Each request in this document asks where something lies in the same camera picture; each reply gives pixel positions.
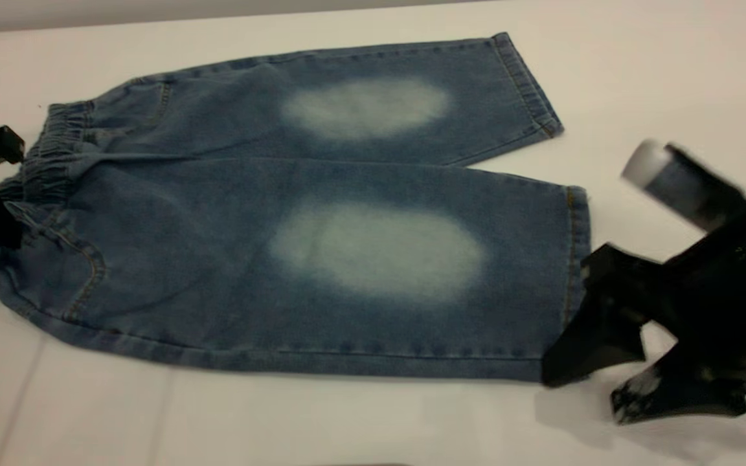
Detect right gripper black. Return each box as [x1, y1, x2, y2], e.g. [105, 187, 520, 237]
[541, 199, 746, 425]

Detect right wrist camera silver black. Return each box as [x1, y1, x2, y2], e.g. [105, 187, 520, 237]
[620, 139, 746, 234]

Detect blue denim children's pants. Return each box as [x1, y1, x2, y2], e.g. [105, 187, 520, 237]
[0, 32, 591, 383]

